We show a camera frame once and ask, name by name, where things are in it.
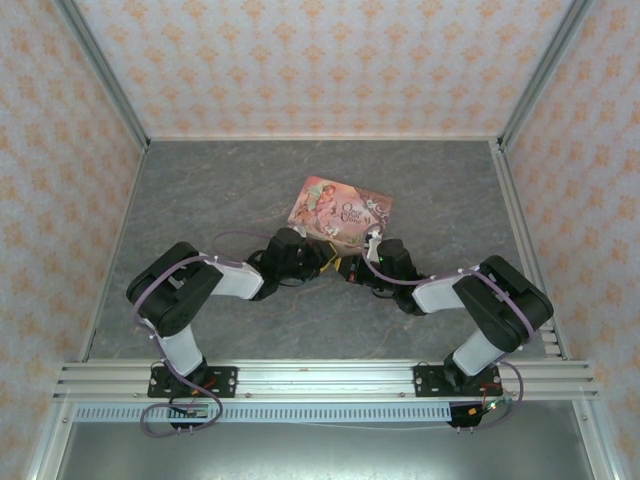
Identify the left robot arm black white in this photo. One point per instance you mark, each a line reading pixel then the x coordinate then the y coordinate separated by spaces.
pixel 170 295

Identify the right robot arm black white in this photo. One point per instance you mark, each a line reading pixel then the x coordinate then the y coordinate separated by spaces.
pixel 505 305

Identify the pink storybook tin box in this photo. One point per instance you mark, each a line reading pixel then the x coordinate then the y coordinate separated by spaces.
pixel 340 210

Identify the small green circuit board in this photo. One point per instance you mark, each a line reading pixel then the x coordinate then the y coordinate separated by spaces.
pixel 194 411
pixel 492 406

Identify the grey metal sheet shelf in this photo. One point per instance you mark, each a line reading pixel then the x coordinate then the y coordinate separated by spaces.
pixel 325 452

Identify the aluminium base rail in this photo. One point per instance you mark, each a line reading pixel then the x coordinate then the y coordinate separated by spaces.
pixel 325 382

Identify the aluminium side rail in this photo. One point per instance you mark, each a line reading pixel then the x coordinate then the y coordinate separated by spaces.
pixel 520 235

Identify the aluminium frame post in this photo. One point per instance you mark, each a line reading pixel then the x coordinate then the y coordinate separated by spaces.
pixel 107 75
pixel 540 75

